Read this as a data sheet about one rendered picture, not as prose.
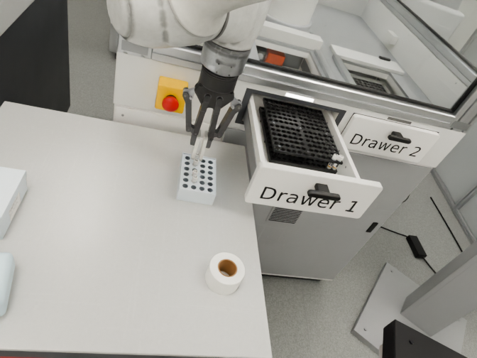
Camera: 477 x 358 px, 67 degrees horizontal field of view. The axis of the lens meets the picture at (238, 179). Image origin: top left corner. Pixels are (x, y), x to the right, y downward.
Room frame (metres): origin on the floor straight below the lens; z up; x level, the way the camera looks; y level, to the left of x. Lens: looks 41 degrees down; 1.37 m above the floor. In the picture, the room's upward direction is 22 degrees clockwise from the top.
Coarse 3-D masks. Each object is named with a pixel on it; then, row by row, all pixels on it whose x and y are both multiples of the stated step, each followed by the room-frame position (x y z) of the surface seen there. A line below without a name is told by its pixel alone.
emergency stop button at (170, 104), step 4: (164, 100) 0.71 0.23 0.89; (168, 100) 0.71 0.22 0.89; (172, 100) 0.72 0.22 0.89; (176, 100) 0.72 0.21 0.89; (164, 104) 0.71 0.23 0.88; (168, 104) 0.71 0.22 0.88; (172, 104) 0.72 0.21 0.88; (176, 104) 0.72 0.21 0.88; (164, 108) 0.71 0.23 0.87; (168, 108) 0.71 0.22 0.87; (172, 108) 0.72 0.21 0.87; (176, 108) 0.72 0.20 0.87
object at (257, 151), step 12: (252, 96) 0.88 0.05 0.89; (264, 96) 0.92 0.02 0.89; (252, 108) 0.82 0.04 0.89; (312, 108) 0.97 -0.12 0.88; (252, 120) 0.78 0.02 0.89; (252, 132) 0.74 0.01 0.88; (336, 132) 0.87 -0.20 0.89; (252, 144) 0.70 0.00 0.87; (264, 144) 0.77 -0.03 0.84; (336, 144) 0.84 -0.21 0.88; (252, 156) 0.67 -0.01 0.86; (264, 156) 0.72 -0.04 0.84; (348, 156) 0.78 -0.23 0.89; (252, 168) 0.64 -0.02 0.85; (336, 168) 0.79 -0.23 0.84; (348, 168) 0.75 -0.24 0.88
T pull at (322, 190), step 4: (316, 184) 0.60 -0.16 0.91; (320, 184) 0.61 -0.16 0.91; (324, 184) 0.61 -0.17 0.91; (316, 188) 0.60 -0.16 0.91; (320, 188) 0.59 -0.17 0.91; (324, 188) 0.60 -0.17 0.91; (328, 188) 0.60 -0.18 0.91; (308, 192) 0.57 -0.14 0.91; (312, 192) 0.57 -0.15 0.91; (316, 192) 0.57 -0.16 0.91; (320, 192) 0.58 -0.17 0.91; (324, 192) 0.58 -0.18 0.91; (328, 192) 0.59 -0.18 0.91; (312, 196) 0.57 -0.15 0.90; (316, 196) 0.57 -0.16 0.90; (320, 196) 0.58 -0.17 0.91; (324, 196) 0.58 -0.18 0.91; (328, 196) 0.58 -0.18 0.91; (332, 196) 0.58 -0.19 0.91; (336, 196) 0.59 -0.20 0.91; (336, 200) 0.59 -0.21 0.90
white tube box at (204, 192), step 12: (204, 156) 0.68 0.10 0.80; (180, 168) 0.62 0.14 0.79; (192, 168) 0.63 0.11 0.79; (204, 168) 0.64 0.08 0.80; (180, 180) 0.57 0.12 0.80; (204, 180) 0.60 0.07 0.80; (180, 192) 0.55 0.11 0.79; (192, 192) 0.56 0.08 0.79; (204, 192) 0.57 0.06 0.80; (204, 204) 0.57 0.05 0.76
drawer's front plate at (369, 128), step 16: (352, 128) 0.94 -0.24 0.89; (368, 128) 0.95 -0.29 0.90; (384, 128) 0.97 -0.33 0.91; (400, 128) 0.98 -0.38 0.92; (416, 128) 1.01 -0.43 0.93; (352, 144) 0.95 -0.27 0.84; (368, 144) 0.96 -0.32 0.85; (400, 144) 0.99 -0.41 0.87; (416, 144) 1.01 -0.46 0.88; (432, 144) 1.03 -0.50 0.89; (416, 160) 1.02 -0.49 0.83
